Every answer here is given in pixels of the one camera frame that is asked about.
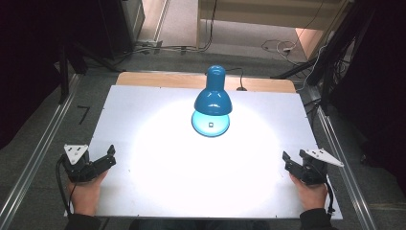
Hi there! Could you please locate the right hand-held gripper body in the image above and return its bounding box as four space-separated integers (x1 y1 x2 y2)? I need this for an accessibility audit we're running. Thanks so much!
300 148 346 186

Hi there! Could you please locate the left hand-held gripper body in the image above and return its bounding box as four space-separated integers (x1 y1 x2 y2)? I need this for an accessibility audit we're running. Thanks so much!
59 143 97 184

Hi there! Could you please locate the blue desk lamp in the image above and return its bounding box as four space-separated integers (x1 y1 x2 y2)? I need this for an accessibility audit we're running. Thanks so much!
191 64 234 139

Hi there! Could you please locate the person's right hand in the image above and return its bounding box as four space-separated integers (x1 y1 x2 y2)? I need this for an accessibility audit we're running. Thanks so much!
288 172 329 213

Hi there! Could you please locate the person's left hand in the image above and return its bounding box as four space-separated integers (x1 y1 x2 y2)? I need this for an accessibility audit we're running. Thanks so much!
66 170 109 217

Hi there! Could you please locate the white table cover sheet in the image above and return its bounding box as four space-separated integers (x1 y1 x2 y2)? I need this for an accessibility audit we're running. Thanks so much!
64 84 344 220

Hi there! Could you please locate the black metal stand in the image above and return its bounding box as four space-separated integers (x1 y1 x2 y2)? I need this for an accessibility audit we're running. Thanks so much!
57 42 71 105

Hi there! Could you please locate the grey power strip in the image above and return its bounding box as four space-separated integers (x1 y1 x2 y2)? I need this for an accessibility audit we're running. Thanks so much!
136 38 165 50

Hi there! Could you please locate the dark cabinet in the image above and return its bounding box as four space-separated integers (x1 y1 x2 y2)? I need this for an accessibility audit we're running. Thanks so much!
97 0 147 60

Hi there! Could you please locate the light wooden furniture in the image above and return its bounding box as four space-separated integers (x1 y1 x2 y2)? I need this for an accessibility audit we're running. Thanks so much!
195 0 355 60

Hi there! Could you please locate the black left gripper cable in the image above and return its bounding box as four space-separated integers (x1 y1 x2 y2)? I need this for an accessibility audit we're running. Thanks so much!
55 155 78 216

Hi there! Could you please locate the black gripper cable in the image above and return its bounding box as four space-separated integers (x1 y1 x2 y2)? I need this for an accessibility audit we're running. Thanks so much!
55 155 78 216
324 181 337 216

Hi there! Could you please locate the aluminium floor rail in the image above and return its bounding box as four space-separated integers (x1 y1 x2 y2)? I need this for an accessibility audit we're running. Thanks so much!
304 87 379 230
0 74 81 230

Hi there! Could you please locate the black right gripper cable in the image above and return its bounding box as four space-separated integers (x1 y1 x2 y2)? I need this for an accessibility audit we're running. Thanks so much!
324 181 337 216

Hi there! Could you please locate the black lamp cable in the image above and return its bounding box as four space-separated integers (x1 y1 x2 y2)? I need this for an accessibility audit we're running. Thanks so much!
219 66 248 92

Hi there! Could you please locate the black metal stand frame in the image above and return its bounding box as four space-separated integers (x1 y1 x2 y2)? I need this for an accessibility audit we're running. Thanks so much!
270 3 376 116

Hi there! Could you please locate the white floor cable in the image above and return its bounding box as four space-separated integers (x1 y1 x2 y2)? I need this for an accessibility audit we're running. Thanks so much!
260 38 303 61

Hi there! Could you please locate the grey floor cable bundle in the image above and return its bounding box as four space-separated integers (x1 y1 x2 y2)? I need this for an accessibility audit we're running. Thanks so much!
114 0 219 60

